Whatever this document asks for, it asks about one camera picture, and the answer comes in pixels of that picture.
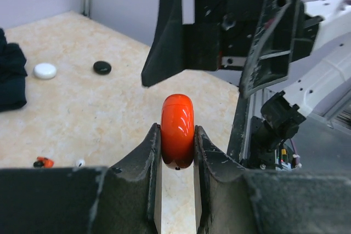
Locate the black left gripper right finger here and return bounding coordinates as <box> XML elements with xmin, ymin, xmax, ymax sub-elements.
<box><xmin>194</xmin><ymin>126</ymin><xmax>350</xmax><ymax>233</ymax></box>

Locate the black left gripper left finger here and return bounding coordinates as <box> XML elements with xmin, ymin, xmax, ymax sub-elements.
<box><xmin>1</xmin><ymin>124</ymin><xmax>161</xmax><ymax>233</ymax></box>

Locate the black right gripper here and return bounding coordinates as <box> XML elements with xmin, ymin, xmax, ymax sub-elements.
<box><xmin>141</xmin><ymin>0</ymin><xmax>321</xmax><ymax>99</ymax></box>

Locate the orange earbud charging case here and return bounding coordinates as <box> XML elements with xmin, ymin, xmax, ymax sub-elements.
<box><xmin>160</xmin><ymin>94</ymin><xmax>195</xmax><ymax>170</ymax></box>

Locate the orange earbud with black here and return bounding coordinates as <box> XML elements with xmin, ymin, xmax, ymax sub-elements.
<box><xmin>33</xmin><ymin>157</ymin><xmax>54</xmax><ymax>168</ymax></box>

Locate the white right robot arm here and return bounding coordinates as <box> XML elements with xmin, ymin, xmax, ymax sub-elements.
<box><xmin>141</xmin><ymin>0</ymin><xmax>350</xmax><ymax>158</ymax></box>

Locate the black earbud charging case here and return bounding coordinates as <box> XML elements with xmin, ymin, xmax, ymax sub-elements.
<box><xmin>93</xmin><ymin>61</ymin><xmax>112</xmax><ymax>75</ymax></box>

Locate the white earbud charging case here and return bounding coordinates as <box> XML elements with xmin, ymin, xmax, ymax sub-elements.
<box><xmin>33</xmin><ymin>63</ymin><xmax>57</xmax><ymax>80</ymax></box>

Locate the white earbud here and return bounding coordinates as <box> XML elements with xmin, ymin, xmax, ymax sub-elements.
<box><xmin>75</xmin><ymin>159</ymin><xmax>85</xmax><ymax>167</ymax></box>

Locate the dark navy folded cloth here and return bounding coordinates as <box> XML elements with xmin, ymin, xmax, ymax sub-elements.
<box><xmin>1</xmin><ymin>29</ymin><xmax>27</xmax><ymax>112</ymax></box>

